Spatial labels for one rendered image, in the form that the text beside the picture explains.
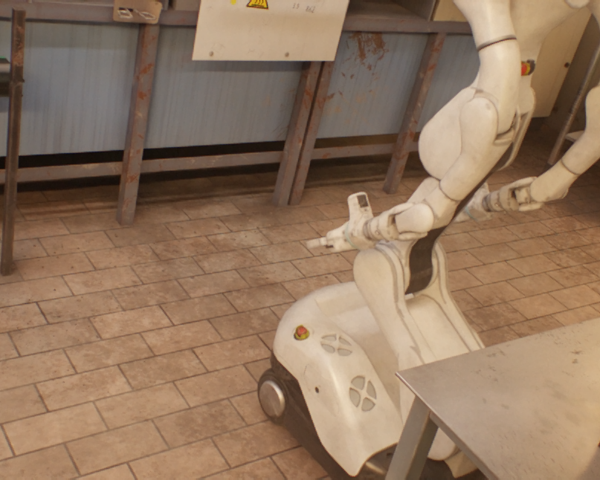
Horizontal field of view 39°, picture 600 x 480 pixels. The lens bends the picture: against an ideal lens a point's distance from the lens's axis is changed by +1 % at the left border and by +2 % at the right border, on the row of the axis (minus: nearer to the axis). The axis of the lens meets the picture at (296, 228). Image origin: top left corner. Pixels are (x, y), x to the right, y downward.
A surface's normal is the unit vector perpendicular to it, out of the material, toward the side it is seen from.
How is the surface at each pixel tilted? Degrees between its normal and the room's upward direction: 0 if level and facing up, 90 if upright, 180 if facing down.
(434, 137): 89
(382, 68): 90
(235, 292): 0
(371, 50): 90
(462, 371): 0
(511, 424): 0
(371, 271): 90
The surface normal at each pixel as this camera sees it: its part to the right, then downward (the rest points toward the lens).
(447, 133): -0.76, 0.16
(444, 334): 0.44, -0.59
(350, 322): 0.22, -0.85
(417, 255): 0.65, 0.26
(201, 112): 0.54, 0.51
